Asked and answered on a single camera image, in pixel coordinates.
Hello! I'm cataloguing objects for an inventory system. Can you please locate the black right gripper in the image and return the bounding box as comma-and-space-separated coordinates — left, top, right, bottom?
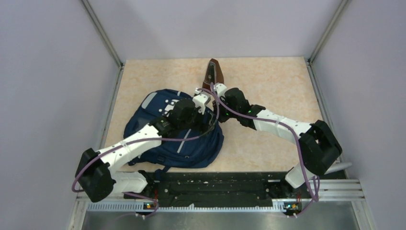
213, 95, 240, 123

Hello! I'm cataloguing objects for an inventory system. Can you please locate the brown wooden metronome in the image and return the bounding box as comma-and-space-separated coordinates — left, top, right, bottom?
202, 58, 225, 90

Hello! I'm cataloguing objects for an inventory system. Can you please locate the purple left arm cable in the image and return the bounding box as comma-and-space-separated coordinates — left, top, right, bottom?
71, 88, 220, 219

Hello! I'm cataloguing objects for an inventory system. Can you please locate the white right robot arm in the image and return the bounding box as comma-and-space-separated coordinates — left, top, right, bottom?
212, 83, 342, 197

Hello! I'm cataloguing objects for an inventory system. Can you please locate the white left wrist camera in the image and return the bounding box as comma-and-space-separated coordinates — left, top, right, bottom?
192, 88, 211, 115

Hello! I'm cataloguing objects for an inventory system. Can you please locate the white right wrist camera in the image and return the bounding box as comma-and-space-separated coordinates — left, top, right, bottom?
213, 83, 228, 98

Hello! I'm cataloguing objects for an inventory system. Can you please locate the navy blue student backpack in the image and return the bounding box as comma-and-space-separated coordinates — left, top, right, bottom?
123, 89, 224, 172

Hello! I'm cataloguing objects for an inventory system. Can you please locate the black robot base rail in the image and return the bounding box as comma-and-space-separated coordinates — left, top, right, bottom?
141, 172, 310, 208

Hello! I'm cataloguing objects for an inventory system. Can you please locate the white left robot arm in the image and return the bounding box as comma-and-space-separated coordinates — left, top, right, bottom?
72, 95, 217, 202

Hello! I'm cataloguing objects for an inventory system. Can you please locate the grey metal tube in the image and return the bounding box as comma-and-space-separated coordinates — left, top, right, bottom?
325, 162, 352, 174

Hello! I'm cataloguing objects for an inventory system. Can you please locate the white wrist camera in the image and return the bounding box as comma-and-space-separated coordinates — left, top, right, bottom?
192, 88, 211, 115
213, 83, 228, 98

